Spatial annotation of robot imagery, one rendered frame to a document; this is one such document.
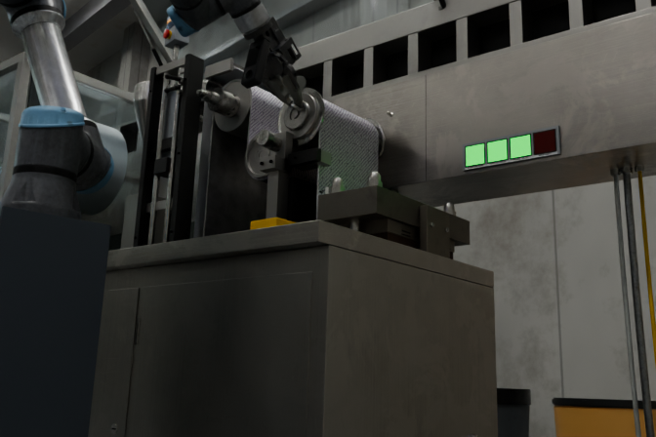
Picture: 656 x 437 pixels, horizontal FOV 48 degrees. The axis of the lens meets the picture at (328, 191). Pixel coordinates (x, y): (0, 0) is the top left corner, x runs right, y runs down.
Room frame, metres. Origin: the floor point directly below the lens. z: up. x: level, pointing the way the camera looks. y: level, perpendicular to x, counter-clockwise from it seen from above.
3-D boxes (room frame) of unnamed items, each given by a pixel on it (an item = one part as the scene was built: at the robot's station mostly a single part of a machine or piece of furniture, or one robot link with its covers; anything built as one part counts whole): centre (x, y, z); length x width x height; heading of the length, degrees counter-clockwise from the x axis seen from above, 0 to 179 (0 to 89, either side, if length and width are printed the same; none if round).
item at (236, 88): (1.93, 0.18, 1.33); 0.25 x 0.14 x 0.14; 141
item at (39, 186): (1.36, 0.54, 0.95); 0.15 x 0.15 x 0.10
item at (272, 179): (1.66, 0.13, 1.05); 0.06 x 0.05 x 0.31; 141
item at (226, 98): (1.81, 0.28, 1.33); 0.06 x 0.06 x 0.06; 51
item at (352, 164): (1.73, -0.05, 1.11); 0.23 x 0.01 x 0.18; 141
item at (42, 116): (1.37, 0.54, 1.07); 0.13 x 0.12 x 0.14; 175
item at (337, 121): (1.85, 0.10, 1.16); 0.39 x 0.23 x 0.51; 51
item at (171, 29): (2.04, 0.48, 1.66); 0.07 x 0.07 x 0.10; 38
